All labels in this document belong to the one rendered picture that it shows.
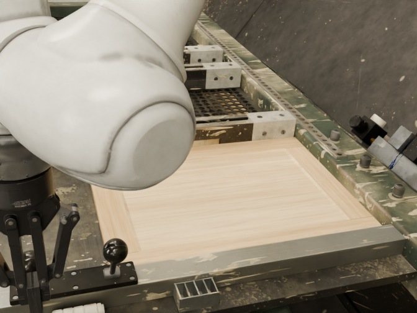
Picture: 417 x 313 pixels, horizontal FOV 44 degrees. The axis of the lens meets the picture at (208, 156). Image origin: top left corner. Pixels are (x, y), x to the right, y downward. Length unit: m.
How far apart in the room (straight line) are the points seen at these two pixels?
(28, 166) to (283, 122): 0.95
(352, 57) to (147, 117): 2.59
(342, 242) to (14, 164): 0.67
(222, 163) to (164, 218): 0.27
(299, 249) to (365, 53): 1.97
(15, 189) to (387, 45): 2.40
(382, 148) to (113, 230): 0.76
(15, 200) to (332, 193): 0.80
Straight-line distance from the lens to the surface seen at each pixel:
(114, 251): 0.78
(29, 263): 0.78
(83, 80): 0.37
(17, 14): 0.50
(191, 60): 1.90
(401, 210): 1.16
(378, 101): 2.62
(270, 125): 1.39
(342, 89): 2.82
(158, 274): 0.91
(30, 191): 0.58
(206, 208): 1.11
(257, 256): 0.96
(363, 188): 1.20
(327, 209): 1.16
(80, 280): 0.89
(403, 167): 1.38
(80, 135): 0.36
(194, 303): 0.89
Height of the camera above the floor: 1.78
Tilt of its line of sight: 31 degrees down
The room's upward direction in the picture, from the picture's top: 61 degrees counter-clockwise
